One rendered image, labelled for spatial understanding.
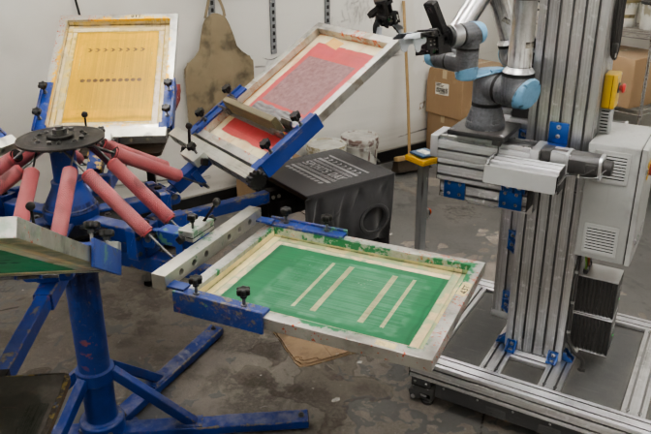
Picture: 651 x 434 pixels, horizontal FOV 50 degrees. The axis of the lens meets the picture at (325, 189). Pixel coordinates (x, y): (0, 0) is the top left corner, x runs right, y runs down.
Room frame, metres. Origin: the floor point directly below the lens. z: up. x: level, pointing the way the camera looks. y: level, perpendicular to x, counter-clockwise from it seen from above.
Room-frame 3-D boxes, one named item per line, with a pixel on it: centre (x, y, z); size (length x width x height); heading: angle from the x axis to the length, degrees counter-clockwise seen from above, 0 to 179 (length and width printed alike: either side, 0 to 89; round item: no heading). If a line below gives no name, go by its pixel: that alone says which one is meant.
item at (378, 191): (2.85, -0.09, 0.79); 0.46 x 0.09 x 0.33; 125
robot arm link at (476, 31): (2.38, -0.48, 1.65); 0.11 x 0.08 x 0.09; 125
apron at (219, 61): (4.88, 0.73, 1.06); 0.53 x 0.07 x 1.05; 125
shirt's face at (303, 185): (3.00, 0.01, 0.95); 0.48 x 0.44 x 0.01; 125
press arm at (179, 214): (2.72, 0.42, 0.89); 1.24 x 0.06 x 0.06; 125
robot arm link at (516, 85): (2.53, -0.70, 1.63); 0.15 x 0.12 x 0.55; 35
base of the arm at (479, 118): (2.64, -0.62, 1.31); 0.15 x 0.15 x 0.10
